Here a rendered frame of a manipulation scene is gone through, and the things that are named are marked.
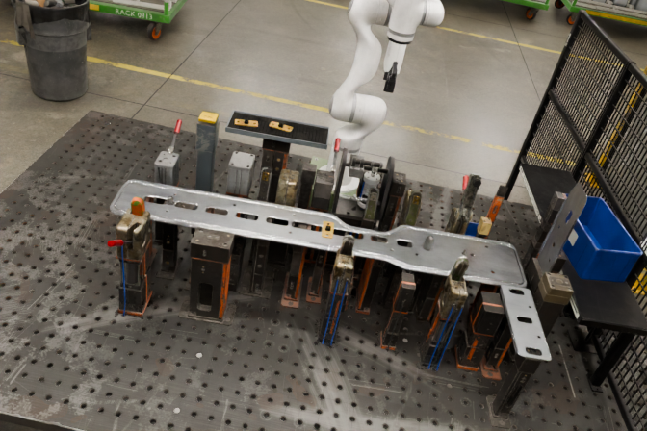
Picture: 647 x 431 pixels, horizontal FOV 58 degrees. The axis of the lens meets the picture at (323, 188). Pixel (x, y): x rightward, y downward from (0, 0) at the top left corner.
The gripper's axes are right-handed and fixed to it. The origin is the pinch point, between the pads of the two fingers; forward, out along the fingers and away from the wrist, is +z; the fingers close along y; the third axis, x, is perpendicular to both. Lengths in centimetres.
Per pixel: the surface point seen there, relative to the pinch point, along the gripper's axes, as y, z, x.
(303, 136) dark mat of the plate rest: -6.2, 28.7, -24.6
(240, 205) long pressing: 20, 45, -42
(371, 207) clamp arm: 12.4, 41.5, 3.1
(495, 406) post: 63, 72, 49
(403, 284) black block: 44, 46, 15
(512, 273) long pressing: 31, 45, 51
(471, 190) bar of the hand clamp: 9.6, 28.9, 35.5
